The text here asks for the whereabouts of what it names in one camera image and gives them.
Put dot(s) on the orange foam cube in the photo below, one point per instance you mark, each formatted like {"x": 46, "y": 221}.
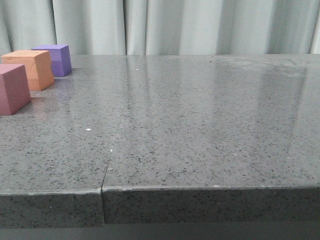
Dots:
{"x": 37, "y": 64}

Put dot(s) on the grey pleated curtain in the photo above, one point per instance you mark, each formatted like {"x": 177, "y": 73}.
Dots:
{"x": 163, "y": 27}

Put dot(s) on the purple foam cube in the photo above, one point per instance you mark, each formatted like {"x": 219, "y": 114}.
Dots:
{"x": 60, "y": 58}

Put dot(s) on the pink foam cube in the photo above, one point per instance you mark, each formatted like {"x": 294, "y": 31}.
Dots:
{"x": 14, "y": 88}

